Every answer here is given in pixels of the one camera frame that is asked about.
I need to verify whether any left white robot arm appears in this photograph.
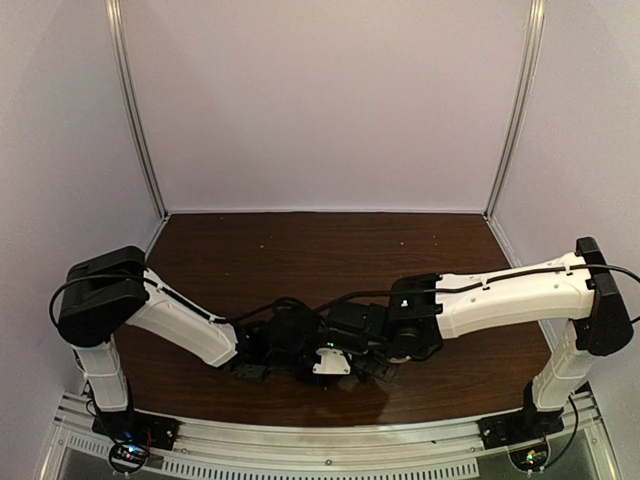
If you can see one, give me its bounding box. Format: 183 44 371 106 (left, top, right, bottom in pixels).
48 246 354 414

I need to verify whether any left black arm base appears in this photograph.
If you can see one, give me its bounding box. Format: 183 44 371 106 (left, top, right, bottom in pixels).
92 410 180 477

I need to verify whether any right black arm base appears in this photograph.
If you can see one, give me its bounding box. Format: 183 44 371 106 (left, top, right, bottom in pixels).
477 408 564 476

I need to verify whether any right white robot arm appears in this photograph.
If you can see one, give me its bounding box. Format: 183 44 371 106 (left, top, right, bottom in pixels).
315 237 634 414

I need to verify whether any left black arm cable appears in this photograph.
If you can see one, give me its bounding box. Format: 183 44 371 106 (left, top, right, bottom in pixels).
48 267 321 341

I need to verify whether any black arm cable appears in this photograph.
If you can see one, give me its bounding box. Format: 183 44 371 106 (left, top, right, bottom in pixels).
319 262 640 326
48 267 321 341

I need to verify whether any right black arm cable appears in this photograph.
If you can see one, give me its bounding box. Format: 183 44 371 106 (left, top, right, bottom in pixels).
319 262 640 326

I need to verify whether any front aluminium rail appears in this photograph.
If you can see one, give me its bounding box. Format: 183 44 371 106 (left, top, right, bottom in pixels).
35 392 621 479

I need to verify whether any right aluminium frame post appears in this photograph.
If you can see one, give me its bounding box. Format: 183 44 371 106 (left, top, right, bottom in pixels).
484 0 546 222

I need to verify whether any aluminium frame post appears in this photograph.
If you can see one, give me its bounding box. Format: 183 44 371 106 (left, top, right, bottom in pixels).
105 0 169 221
484 0 546 222

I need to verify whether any left aluminium frame post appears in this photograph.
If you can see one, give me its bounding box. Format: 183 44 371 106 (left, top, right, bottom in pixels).
105 0 169 221

